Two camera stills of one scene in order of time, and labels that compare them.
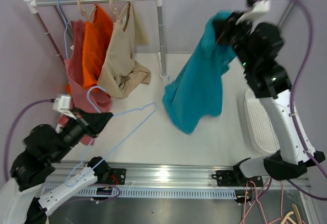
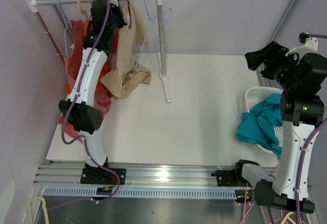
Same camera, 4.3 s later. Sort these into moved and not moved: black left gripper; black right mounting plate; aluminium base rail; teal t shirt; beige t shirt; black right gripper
Moved: black right gripper; black left gripper; teal t shirt
Not moved: aluminium base rail; beige t shirt; black right mounting plate
